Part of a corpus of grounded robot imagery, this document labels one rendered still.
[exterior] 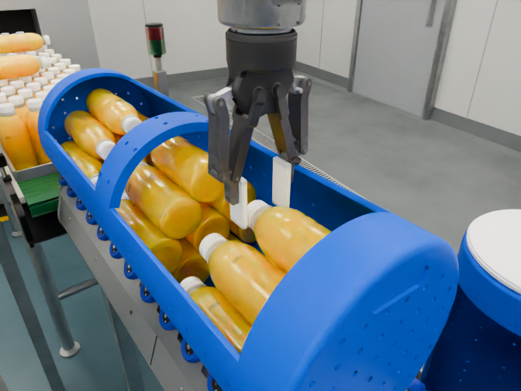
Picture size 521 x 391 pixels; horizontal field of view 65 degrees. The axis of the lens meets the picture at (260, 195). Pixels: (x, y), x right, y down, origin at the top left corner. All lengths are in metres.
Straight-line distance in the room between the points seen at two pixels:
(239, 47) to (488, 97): 3.89
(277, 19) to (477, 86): 3.93
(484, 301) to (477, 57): 3.64
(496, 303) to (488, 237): 0.12
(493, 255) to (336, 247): 0.43
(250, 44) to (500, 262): 0.53
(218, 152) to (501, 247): 0.53
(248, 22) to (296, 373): 0.31
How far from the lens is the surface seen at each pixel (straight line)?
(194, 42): 5.71
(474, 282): 0.78
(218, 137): 0.45
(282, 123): 0.49
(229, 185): 0.48
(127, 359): 1.50
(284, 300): 0.37
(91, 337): 2.07
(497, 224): 0.87
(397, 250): 0.38
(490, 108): 4.26
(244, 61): 0.43
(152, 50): 1.57
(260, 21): 0.41
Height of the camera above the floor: 1.46
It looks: 30 degrees down
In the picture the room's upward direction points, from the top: straight up
